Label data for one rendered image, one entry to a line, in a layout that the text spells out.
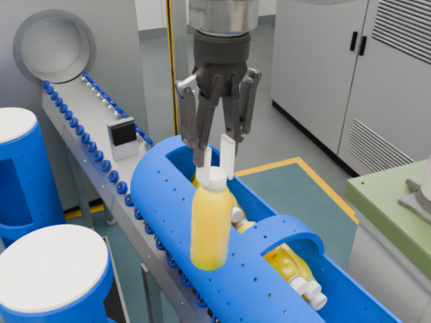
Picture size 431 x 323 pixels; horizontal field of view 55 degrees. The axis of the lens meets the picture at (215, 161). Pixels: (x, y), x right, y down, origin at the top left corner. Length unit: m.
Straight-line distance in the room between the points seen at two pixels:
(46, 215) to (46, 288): 0.87
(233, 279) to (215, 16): 0.51
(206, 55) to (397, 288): 0.98
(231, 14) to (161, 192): 0.61
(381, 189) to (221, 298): 0.65
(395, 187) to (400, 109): 1.34
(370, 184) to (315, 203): 1.58
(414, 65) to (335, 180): 1.02
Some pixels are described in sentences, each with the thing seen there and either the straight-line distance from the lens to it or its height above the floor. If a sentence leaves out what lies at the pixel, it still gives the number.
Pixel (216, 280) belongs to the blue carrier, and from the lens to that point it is 0.88.
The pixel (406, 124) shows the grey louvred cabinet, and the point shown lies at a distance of 2.64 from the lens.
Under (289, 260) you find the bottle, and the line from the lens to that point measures 0.89.
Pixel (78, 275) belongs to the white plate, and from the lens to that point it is 1.09.
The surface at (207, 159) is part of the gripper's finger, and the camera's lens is 0.62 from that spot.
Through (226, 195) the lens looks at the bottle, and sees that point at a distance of 0.67.
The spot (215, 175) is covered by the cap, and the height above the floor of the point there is 1.44.
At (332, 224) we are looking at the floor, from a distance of 2.76.
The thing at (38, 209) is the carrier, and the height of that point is 0.69.
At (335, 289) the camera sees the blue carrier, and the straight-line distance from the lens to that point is 1.03.
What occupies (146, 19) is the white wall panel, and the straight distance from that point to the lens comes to 5.69.
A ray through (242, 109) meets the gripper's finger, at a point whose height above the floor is 1.54.
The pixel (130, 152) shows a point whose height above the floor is 0.95.
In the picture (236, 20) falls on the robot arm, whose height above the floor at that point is 1.69.
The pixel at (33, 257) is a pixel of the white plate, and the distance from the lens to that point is 1.17.
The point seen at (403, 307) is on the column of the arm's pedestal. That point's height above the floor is 0.82.
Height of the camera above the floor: 1.83
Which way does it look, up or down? 35 degrees down
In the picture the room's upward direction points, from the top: straight up
